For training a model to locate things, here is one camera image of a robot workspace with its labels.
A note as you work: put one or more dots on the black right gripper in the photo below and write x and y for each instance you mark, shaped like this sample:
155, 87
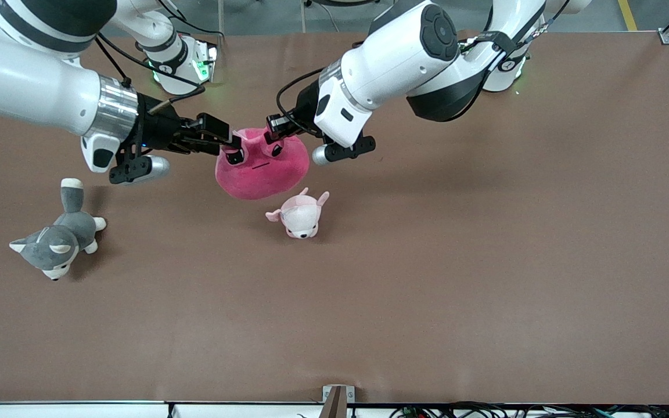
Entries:
159, 129

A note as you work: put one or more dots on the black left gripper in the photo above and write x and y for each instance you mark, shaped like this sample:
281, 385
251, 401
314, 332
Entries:
306, 108

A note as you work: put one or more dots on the round magenta plush toy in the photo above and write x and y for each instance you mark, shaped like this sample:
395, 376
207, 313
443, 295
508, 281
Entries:
262, 171

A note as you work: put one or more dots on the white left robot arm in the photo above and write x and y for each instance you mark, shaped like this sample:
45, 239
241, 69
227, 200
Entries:
392, 58

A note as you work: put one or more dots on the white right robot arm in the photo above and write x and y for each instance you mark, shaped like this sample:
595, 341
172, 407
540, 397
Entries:
21, 87

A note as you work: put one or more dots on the pale pink puppy plush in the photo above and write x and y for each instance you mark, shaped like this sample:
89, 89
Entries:
299, 217

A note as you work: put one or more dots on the metal stand legs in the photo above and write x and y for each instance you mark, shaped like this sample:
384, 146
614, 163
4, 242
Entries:
323, 14

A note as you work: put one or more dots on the grey white husky plush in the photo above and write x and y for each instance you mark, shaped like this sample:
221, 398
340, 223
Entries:
61, 238

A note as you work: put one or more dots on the metal table edge bracket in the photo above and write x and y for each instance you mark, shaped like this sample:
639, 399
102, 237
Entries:
337, 400

